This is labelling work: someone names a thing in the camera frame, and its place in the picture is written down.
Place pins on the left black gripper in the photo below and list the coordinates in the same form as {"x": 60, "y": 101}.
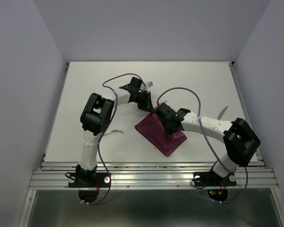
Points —
{"x": 147, "y": 105}

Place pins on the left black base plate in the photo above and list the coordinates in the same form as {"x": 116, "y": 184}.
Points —
{"x": 98, "y": 180}

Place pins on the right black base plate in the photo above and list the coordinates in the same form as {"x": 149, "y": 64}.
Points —
{"x": 211, "y": 179}

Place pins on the purple cloth napkin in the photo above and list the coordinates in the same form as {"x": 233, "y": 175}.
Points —
{"x": 152, "y": 130}

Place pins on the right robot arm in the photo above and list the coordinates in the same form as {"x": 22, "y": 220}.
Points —
{"x": 239, "y": 139}

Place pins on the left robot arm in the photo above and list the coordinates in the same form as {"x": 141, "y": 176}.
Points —
{"x": 97, "y": 116}

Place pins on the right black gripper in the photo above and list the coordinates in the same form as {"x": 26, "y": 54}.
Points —
{"x": 169, "y": 131}

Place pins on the aluminium rail frame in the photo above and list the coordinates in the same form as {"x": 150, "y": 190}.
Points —
{"x": 153, "y": 193}

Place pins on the pink handled knife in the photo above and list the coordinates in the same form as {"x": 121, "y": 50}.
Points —
{"x": 220, "y": 115}

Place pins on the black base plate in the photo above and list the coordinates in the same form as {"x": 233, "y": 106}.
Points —
{"x": 98, "y": 180}
{"x": 211, "y": 179}

